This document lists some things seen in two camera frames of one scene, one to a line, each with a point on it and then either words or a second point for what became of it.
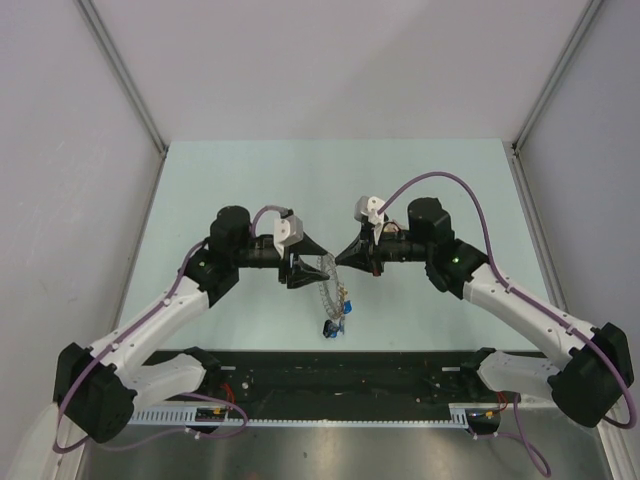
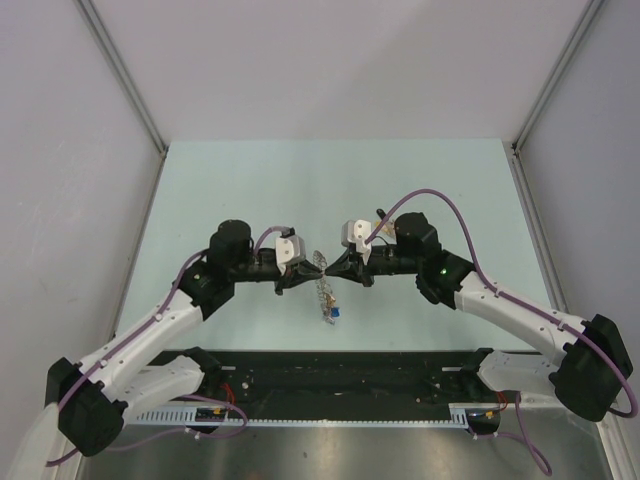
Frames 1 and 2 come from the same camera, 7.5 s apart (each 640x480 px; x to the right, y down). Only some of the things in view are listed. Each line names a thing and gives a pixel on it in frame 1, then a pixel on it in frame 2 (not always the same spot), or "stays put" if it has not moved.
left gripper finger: x=302 y=274 stays put
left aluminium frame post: x=126 y=83 stays put
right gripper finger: x=360 y=261 -> x=342 y=270
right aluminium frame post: x=589 y=11 stays put
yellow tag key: x=342 y=292 -> x=330 y=300
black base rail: x=341 y=379 stays put
